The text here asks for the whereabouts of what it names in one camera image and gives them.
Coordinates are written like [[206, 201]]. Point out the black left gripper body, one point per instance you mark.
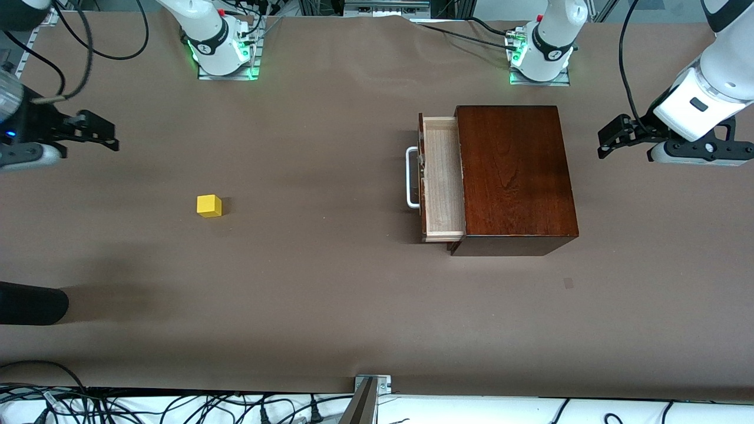
[[641, 127]]

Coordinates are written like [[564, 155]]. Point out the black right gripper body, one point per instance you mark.
[[36, 123]]

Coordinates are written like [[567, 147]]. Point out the yellow cube block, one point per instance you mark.
[[208, 206]]

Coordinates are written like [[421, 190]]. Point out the light wood drawer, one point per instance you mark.
[[443, 176]]

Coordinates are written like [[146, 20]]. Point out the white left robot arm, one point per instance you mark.
[[554, 35]]

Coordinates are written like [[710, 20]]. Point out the dark brown wooden cabinet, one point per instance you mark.
[[518, 171]]

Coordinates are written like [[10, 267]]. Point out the black ribbed cylinder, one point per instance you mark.
[[29, 303]]

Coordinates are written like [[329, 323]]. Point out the grey electronics box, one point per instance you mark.
[[386, 7]]

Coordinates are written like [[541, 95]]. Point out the brown paper table cover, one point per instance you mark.
[[324, 294]]

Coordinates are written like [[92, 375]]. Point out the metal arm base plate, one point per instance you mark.
[[250, 68], [562, 79]]

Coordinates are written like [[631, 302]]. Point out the aluminium frame extrusion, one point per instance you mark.
[[29, 44], [604, 10], [453, 7]]

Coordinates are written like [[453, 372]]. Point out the metal corner bracket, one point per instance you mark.
[[383, 384]]

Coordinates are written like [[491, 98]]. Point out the dark camera mast beam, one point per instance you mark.
[[360, 406]]

